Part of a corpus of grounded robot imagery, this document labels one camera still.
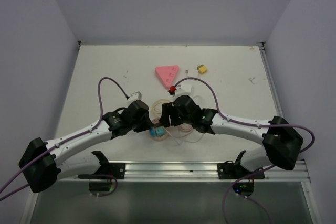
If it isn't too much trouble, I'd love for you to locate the pink round socket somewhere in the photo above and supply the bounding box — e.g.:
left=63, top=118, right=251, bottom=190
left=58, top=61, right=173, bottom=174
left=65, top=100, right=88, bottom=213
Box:
left=150, top=131, right=168, bottom=142

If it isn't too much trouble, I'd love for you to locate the pink triangular power strip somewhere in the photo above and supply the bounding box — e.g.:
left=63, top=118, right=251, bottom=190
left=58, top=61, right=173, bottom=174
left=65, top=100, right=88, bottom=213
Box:
left=154, top=65, right=179, bottom=89

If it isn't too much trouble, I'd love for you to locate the yellow plug adapter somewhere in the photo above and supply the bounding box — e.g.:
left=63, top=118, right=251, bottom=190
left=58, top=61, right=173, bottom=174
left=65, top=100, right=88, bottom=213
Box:
left=197, top=65, right=208, bottom=75

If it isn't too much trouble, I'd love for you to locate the blue plug adapter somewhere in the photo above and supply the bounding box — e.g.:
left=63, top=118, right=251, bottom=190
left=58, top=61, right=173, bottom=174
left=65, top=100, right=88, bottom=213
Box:
left=149, top=128, right=156, bottom=137

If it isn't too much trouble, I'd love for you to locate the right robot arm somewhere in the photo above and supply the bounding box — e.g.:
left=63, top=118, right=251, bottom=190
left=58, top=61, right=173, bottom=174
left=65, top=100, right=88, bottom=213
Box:
left=160, top=95, right=303, bottom=178

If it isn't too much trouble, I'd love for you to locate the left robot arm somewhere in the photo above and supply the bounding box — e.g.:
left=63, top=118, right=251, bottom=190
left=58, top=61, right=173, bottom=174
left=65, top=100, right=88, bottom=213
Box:
left=18, top=100, right=152, bottom=193

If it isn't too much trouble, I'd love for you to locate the brown pink plug adapter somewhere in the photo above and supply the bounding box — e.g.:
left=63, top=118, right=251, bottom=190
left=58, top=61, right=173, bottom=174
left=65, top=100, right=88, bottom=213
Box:
left=152, top=119, right=162, bottom=127

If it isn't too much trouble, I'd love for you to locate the teal plug adapter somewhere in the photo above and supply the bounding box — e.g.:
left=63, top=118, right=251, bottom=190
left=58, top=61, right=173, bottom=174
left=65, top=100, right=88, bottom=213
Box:
left=154, top=127, right=166, bottom=137

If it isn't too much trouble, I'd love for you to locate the pink coiled cable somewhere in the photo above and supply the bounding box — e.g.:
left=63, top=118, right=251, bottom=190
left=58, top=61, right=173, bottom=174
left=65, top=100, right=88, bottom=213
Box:
left=175, top=123, right=195, bottom=135

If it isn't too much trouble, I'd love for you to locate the yellow coiled cable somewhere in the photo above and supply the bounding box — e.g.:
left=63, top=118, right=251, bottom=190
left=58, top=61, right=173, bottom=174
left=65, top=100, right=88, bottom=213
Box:
left=152, top=99, right=171, bottom=114

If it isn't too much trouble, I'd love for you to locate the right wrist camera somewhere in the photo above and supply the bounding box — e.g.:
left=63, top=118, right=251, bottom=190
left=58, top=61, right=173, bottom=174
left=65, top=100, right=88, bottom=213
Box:
left=168, top=86, right=190, bottom=98

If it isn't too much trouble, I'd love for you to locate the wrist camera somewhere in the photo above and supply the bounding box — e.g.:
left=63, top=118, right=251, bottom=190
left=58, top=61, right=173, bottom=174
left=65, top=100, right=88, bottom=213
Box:
left=127, top=91, right=142, bottom=105
left=168, top=86, right=190, bottom=98

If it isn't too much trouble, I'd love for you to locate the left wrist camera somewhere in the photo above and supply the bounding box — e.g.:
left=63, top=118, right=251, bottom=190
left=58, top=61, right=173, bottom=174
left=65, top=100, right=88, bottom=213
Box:
left=127, top=91, right=142, bottom=105

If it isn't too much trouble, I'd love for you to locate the white cable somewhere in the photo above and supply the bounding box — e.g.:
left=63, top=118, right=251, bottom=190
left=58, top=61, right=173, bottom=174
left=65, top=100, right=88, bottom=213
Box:
left=166, top=95, right=211, bottom=147

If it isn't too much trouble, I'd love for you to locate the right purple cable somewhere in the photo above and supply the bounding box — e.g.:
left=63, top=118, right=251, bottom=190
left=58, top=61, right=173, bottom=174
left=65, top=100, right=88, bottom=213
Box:
left=222, top=77, right=316, bottom=224

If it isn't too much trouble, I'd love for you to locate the purple cable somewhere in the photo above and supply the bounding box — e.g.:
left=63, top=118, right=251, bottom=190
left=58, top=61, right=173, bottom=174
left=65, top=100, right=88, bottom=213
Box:
left=0, top=77, right=132, bottom=201
left=222, top=77, right=316, bottom=224

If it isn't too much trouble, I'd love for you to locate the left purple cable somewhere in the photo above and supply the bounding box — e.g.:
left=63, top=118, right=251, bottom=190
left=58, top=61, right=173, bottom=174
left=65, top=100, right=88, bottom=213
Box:
left=0, top=77, right=132, bottom=201

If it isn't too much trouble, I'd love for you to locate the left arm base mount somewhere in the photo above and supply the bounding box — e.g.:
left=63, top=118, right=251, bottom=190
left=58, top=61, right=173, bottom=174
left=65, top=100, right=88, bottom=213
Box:
left=78, top=151, right=126, bottom=179

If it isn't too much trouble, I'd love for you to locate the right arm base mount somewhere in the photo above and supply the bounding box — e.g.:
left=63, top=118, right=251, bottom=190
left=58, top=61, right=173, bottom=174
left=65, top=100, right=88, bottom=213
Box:
left=217, top=151, right=265, bottom=179

